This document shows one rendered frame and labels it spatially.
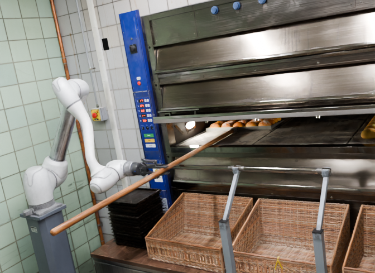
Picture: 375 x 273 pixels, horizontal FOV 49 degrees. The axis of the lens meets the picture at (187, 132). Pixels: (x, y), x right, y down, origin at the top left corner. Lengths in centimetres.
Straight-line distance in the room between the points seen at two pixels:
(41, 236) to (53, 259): 16
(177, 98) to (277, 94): 72
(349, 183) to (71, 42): 225
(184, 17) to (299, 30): 75
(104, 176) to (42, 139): 101
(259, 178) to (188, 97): 70
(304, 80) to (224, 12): 64
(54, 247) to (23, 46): 145
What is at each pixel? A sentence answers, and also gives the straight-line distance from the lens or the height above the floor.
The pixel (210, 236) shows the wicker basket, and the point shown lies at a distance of 285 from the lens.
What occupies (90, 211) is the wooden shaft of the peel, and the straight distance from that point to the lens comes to 190.
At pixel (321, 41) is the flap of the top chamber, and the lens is 235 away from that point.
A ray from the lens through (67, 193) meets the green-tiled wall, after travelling 345.
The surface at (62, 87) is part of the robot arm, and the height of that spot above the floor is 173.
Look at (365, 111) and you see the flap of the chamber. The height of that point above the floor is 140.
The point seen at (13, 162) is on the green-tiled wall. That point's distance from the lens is 314.
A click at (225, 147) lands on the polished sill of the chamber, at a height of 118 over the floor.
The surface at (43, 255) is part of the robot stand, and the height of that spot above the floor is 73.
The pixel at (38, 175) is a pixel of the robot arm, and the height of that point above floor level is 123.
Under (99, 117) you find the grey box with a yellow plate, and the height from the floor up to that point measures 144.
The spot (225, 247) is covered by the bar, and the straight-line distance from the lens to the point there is 221.
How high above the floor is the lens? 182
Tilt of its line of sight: 11 degrees down
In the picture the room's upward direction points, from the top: 9 degrees counter-clockwise
